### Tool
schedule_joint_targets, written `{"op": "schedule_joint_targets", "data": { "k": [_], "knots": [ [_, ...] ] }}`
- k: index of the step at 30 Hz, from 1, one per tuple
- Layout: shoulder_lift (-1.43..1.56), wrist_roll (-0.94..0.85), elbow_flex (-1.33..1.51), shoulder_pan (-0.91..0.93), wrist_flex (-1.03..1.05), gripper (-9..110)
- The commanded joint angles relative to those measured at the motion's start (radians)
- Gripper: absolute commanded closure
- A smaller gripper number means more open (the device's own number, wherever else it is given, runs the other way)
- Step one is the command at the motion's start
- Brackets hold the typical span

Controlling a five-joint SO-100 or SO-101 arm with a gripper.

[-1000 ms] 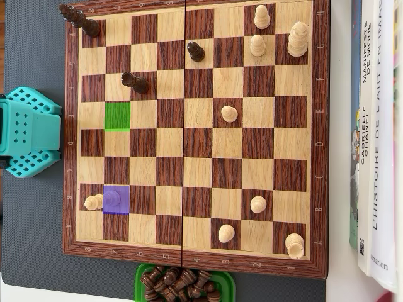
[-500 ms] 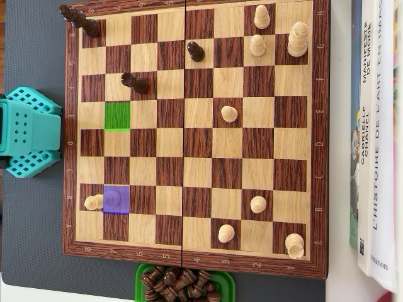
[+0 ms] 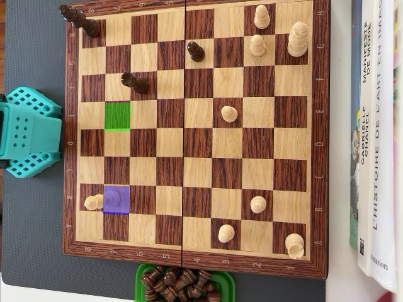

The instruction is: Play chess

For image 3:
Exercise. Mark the white chess queen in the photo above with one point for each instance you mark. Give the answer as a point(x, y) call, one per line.
point(111, 198)

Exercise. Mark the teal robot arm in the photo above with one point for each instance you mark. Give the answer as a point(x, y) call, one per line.
point(31, 132)

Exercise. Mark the white chess pawn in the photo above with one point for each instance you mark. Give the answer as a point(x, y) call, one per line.
point(226, 233)
point(258, 45)
point(262, 17)
point(229, 114)
point(258, 204)

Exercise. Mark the dark brown chess rook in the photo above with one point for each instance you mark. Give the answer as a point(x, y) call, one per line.
point(137, 82)

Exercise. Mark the dark brown chess pawn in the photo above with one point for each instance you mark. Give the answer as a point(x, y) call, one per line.
point(195, 50)

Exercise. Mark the pale wooden chess piece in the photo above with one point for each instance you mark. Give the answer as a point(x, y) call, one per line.
point(92, 202)

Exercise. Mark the dark brown chess piece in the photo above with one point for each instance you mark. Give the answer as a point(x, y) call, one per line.
point(170, 293)
point(214, 296)
point(209, 287)
point(193, 292)
point(188, 275)
point(170, 277)
point(204, 276)
point(148, 278)
point(151, 295)

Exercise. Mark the white chess rook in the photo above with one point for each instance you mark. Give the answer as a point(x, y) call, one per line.
point(294, 245)

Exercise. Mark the white chess king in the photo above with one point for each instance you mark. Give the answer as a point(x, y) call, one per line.
point(298, 39)

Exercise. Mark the dark brown chess king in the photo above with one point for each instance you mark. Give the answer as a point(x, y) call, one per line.
point(85, 23)

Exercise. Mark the wooden chessboard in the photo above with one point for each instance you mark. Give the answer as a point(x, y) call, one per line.
point(198, 141)

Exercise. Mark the green plastic tray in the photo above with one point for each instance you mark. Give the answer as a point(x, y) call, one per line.
point(231, 283)

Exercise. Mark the illustrated cartoon book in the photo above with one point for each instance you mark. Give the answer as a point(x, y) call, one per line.
point(355, 157)

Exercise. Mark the white Gabrielle Chanel book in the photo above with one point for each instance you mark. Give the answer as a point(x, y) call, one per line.
point(365, 220)

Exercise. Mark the white art history book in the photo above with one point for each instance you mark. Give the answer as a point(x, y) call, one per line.
point(382, 188)

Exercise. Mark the pink red object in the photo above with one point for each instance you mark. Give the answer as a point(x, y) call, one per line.
point(390, 299)

